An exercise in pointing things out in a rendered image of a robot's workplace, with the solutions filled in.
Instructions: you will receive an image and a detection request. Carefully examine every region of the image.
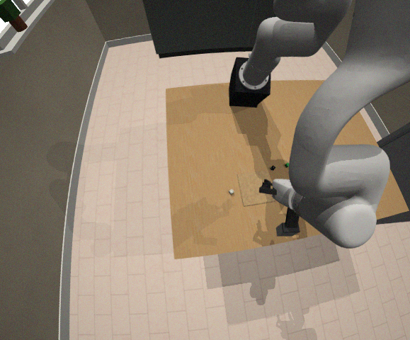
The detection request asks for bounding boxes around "brown mat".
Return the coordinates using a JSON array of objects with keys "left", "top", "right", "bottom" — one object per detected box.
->
[{"left": 237, "top": 170, "right": 275, "bottom": 206}]

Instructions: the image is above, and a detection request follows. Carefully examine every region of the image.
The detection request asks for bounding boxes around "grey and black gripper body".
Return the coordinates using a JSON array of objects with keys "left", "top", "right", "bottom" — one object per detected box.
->
[{"left": 271, "top": 179, "right": 296, "bottom": 210}]

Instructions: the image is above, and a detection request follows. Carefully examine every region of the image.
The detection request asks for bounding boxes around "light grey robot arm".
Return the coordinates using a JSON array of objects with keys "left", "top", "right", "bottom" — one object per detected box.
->
[{"left": 239, "top": 0, "right": 410, "bottom": 249}]

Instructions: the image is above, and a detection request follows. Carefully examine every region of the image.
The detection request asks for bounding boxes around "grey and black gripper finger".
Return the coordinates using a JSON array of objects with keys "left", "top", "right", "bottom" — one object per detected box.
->
[{"left": 259, "top": 179, "right": 277, "bottom": 196}]

